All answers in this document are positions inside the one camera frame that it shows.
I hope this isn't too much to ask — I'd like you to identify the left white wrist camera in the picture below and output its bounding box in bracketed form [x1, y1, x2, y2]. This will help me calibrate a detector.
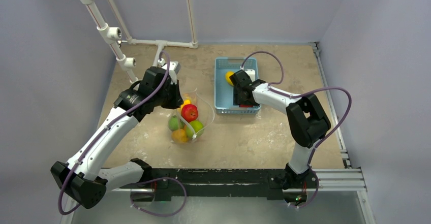
[157, 58, 181, 84]

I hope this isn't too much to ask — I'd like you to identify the light blue plastic basket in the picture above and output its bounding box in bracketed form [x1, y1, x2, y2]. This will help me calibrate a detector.
[214, 57, 261, 115]

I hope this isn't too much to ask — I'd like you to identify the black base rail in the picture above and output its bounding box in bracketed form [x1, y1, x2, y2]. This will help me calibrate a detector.
[119, 168, 319, 203]

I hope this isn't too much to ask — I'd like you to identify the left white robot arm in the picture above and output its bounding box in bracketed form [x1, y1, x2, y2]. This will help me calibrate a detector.
[50, 61, 183, 209]

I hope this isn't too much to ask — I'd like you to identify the aluminium frame rail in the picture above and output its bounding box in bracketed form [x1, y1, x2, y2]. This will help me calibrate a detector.
[309, 42, 376, 223]

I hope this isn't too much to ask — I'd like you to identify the white pipe frame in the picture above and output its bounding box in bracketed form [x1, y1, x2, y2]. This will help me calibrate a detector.
[80, 0, 199, 83]

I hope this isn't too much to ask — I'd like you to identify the green pear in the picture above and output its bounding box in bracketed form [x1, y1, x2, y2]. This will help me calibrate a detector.
[184, 120, 204, 139]

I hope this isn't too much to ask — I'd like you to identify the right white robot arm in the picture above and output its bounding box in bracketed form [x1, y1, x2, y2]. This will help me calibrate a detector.
[228, 70, 331, 187]

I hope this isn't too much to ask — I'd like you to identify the clear zip top bag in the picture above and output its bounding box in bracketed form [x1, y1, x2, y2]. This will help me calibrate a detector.
[167, 89, 215, 144]

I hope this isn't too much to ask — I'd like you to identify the red apple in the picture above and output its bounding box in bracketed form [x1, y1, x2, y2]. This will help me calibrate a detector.
[181, 104, 199, 122]

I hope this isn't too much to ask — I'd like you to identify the orange mango fruit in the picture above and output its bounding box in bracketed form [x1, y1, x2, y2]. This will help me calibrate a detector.
[171, 129, 189, 143]

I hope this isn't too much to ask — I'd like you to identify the yellow mango fruit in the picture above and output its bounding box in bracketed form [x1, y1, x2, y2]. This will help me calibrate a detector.
[225, 71, 234, 86]

